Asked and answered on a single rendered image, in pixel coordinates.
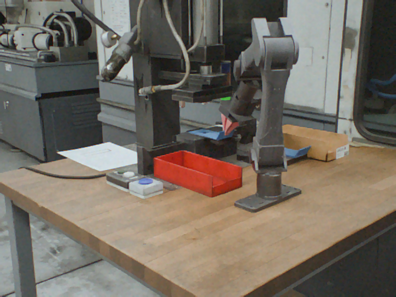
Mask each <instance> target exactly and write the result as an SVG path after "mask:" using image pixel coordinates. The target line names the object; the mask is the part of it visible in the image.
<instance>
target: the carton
mask: <svg viewBox="0 0 396 297"><path fill-rule="evenodd" d="M282 130H283V137H284V142H283V143H284V145H285V148H286V149H292V150H300V149H303V148H305V147H309V146H310V145H311V148H310V149H309V151H308V159H313V160H318V161H324V162H329V161H332V160H335V159H339V158H341V157H345V156H346V155H348V153H349V144H348V135H347V134H340V133H333V132H328V131H322V130H316V129H311V128H305V127H298V126H292V125H288V124H286V125H284V126H282Z"/></svg>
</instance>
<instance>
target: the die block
mask: <svg viewBox="0 0 396 297"><path fill-rule="evenodd" d="M176 141H183V140H178V139H176ZM220 141H223V142H224V143H223V144H222V145H219V148H216V147H213V146H210V145H208V144H205V143H204V141H202V142H199V143H191V142H188V141H183V142H184V143H185V151H188V152H192V153H196V154H199V155H202V156H207V157H209V153H210V154H217V155H218V156H222V157H223V158H224V157H227V156H231V155H233V154H236V153H237V143H235V142H230V141H224V140H220Z"/></svg>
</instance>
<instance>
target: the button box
mask: <svg viewBox="0 0 396 297"><path fill-rule="evenodd" d="M23 168H25V169H28V170H32V171H35V172H38V173H42V174H45V175H48V176H51V177H57V178H62V179H94V178H96V177H104V176H106V180H107V184H109V185H111V186H114V187H117V188H119V189H121V190H124V191H125V192H129V191H130V190H129V183H130V182H136V181H138V180H140V179H143V178H146V176H143V175H140V174H138V173H135V172H132V171H129V170H127V172H132V173H134V175H133V176H129V177H127V176H124V174H118V173H117V172H118V171H112V172H111V173H104V174H97V175H92V176H67V175H61V174H54V173H49V172H45V171H41V170H37V169H35V168H32V167H20V168H18V169H23ZM124 170H126V169H124Z"/></svg>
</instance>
